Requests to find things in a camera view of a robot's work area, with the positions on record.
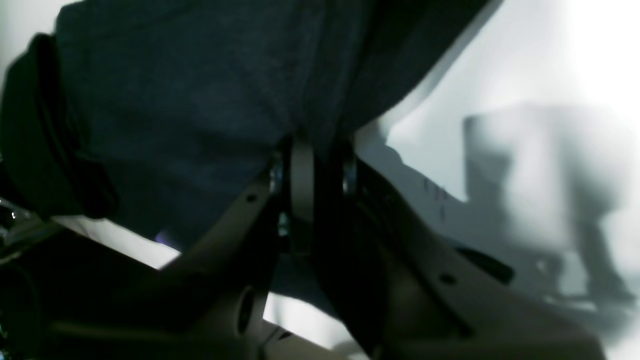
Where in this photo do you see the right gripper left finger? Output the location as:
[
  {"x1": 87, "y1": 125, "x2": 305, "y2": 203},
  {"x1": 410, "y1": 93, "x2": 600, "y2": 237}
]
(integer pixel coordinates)
[{"x1": 50, "y1": 165, "x2": 281, "y2": 360}]

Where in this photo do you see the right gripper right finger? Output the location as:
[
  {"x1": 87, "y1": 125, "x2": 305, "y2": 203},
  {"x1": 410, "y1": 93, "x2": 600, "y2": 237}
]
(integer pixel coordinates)
[{"x1": 288, "y1": 139, "x2": 605, "y2": 360}]

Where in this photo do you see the black T-shirt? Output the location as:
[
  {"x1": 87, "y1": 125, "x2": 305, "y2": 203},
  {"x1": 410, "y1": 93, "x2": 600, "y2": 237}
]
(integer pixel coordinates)
[{"x1": 1, "y1": 0, "x2": 489, "y2": 249}]

